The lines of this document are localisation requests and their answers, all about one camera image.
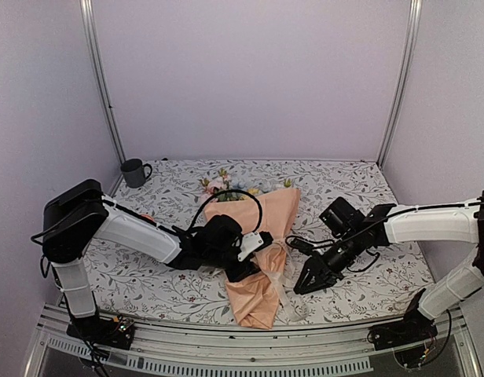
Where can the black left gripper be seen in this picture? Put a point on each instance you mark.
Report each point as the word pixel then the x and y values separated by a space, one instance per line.
pixel 243 271

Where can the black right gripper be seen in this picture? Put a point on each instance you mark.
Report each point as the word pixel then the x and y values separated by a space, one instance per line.
pixel 310 265

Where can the white lace ribbon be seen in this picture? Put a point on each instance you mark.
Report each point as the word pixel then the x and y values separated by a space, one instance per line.
pixel 256 299

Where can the pale pink white flower stem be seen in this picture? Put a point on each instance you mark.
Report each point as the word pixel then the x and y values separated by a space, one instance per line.
pixel 220 182

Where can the blue fake flower stem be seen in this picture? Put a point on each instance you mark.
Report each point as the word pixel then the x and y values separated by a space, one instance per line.
pixel 244 185

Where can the beige wrapping paper sheet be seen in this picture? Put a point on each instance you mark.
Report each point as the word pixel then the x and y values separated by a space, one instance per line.
pixel 279 209

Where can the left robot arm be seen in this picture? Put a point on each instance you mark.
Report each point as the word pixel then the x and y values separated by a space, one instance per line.
pixel 84 213

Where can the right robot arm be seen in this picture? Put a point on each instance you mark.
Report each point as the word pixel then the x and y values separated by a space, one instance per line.
pixel 453 231

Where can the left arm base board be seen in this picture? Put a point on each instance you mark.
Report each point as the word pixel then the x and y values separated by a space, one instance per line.
pixel 117 332

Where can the right arm base board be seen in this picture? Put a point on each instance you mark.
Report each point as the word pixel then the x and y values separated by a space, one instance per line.
pixel 404 333

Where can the red white patterned dish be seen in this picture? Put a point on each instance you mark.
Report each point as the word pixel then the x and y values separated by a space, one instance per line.
pixel 147 217

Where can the dark grey mug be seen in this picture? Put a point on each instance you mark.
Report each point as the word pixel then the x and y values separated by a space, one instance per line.
pixel 135 172

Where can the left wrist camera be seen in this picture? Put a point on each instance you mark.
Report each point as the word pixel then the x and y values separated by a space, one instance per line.
pixel 252 242

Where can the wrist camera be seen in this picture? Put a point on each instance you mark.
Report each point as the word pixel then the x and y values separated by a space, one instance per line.
pixel 252 242
pixel 302 246

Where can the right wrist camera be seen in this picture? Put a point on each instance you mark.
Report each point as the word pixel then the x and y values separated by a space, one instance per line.
pixel 302 246

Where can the right aluminium frame post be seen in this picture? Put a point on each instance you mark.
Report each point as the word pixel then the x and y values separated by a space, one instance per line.
pixel 411 36

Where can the aluminium frame post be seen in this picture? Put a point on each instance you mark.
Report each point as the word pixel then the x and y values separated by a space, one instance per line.
pixel 89 26
pixel 411 36

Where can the left aluminium frame post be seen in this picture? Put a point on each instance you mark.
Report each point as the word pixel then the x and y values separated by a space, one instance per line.
pixel 89 26

